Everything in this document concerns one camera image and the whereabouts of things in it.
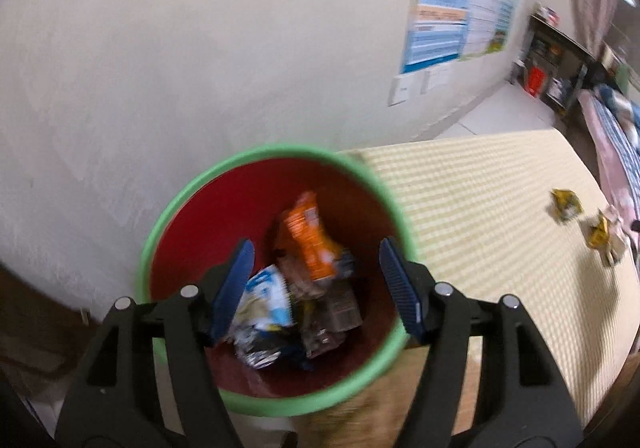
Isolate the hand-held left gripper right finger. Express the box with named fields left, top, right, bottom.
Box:
left=378, top=237, right=584, bottom=448

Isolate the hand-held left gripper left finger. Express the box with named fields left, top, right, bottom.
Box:
left=55, top=238, right=256, bottom=448

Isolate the blue white snack wrapper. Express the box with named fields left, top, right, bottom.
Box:
left=232, top=265, right=296, bottom=334

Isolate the clear wrapper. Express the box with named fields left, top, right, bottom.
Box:
left=302, top=278, right=363, bottom=359

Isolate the brown barcode wrapper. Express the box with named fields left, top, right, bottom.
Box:
left=277, top=253, right=328, bottom=301

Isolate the green rimmed red bin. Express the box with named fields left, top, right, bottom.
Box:
left=137, top=143, right=416, bottom=418

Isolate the orange snack wrapper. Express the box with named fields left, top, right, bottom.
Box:
left=277, top=190, right=346, bottom=281

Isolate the checkered mattress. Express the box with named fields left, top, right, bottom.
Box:
left=345, top=128, right=640, bottom=424

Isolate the yellow black candy wrapper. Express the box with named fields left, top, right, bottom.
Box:
left=582, top=210, right=612, bottom=251
left=550, top=188, right=583, bottom=221

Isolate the dark wooden furniture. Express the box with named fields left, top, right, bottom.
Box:
left=0, top=263, right=101, bottom=404

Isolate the crumpled beige wrapper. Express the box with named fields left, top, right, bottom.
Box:
left=602, top=208, right=632, bottom=268

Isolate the small red bin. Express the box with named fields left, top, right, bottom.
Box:
left=522, top=67, right=549, bottom=98

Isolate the blue plaid bedding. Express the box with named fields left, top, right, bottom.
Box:
left=577, top=83, right=640, bottom=229

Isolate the dark shelf cabinet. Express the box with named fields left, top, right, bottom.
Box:
left=520, top=3, right=597, bottom=117

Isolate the white wall switch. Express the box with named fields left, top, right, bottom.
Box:
left=389, top=75, right=414, bottom=107

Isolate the colourful banded wall poster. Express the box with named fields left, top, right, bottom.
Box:
left=400, top=0, right=476, bottom=77

